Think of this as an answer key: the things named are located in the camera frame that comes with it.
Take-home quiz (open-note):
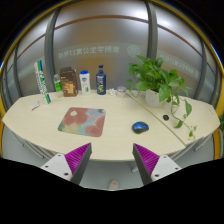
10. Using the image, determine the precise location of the clear bottle green label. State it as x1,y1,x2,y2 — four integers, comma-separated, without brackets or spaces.
53,73,64,98

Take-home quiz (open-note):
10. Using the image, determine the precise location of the white bottle blue cap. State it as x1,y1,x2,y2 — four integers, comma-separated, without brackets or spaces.
79,70,92,96

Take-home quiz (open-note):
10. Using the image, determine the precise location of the white green shuttlecock tube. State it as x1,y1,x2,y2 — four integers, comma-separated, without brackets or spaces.
34,59,52,105

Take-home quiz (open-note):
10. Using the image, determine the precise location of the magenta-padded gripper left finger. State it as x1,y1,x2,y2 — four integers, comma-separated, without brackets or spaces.
40,142,93,186

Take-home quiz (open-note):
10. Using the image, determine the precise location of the floral pastel mouse pad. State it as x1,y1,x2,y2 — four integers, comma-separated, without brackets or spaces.
57,106,107,138

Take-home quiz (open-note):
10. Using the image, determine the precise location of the dark blue pump bottle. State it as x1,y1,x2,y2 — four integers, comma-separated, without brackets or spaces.
95,64,107,96

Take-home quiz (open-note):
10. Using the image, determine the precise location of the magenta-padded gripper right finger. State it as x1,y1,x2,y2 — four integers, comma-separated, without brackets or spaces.
132,143,183,186

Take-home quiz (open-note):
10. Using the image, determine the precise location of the brown carton box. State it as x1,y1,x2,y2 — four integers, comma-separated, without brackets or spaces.
59,66,79,98

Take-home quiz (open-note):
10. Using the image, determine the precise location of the green plant white pot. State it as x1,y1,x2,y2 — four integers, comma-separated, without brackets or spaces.
126,54,198,139

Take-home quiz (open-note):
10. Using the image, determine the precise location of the blue computer mouse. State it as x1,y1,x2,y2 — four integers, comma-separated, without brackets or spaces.
131,121,150,135

